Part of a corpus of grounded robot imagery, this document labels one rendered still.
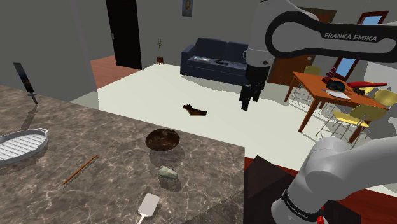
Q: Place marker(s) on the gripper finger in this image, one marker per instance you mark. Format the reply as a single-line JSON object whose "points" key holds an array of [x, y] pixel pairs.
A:
{"points": [[246, 97]]}

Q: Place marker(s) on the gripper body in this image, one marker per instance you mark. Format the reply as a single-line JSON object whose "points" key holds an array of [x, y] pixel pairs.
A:
{"points": [[256, 76]]}

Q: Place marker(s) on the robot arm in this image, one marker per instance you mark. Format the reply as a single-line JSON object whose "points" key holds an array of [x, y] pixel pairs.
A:
{"points": [[328, 173]]}

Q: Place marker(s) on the brown wooden door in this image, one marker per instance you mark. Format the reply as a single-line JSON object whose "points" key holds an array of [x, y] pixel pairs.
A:
{"points": [[285, 69]]}

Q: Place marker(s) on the dark blue sofa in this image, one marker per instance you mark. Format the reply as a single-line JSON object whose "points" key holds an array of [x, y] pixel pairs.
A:
{"points": [[214, 60]]}

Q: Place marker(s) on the dark brown floor object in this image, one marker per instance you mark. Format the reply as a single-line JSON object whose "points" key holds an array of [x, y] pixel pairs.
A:
{"points": [[194, 110]]}

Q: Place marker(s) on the yellow chair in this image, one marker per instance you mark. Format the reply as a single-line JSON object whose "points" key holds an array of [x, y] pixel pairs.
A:
{"points": [[356, 116], [311, 70], [369, 89], [386, 97]]}

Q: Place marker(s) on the orange wooden dining table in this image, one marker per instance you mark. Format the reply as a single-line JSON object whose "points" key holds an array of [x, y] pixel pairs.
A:
{"points": [[316, 88]]}

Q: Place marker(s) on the dark brown round bowl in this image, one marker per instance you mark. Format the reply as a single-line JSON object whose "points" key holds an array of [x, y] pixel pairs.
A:
{"points": [[162, 139]]}

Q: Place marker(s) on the red framed window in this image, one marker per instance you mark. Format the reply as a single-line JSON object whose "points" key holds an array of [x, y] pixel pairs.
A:
{"points": [[350, 59]]}

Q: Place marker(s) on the potted plant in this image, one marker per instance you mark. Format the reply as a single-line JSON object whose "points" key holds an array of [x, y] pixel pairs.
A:
{"points": [[159, 52]]}

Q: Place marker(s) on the small green grey lump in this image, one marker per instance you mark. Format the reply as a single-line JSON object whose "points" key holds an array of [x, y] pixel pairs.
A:
{"points": [[168, 173]]}

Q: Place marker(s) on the black doorway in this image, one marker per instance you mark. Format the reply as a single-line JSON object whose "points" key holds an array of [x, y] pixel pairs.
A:
{"points": [[124, 32]]}

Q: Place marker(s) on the grey spatula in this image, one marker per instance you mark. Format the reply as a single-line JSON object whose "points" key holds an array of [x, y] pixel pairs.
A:
{"points": [[148, 205]]}

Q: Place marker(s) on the brown wooden stick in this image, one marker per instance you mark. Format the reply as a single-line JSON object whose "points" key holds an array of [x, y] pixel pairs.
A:
{"points": [[79, 170]]}

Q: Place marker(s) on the black knife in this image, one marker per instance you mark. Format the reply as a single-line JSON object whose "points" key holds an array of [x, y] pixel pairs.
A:
{"points": [[25, 81]]}

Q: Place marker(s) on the grey oval ribbed baking dish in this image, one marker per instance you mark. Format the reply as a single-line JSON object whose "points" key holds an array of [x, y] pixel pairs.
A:
{"points": [[20, 145]]}

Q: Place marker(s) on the wall picture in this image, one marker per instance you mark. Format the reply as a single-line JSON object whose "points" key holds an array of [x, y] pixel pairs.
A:
{"points": [[187, 7]]}

